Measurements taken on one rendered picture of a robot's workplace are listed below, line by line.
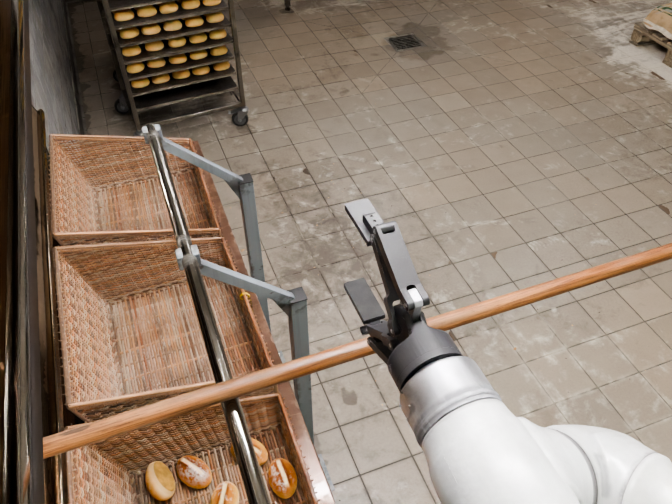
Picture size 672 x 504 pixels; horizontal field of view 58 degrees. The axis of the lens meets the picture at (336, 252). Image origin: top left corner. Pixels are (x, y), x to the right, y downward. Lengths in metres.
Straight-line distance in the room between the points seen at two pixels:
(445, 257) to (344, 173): 0.81
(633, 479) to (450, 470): 0.18
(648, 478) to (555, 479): 0.12
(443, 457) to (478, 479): 0.04
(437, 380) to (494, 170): 2.95
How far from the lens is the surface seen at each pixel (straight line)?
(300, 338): 1.52
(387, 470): 2.25
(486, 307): 1.10
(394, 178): 3.34
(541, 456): 0.57
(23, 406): 0.76
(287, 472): 1.53
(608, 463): 0.65
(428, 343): 0.62
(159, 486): 1.56
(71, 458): 1.42
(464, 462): 0.55
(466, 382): 0.59
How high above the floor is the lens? 2.01
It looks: 44 degrees down
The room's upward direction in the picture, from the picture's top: straight up
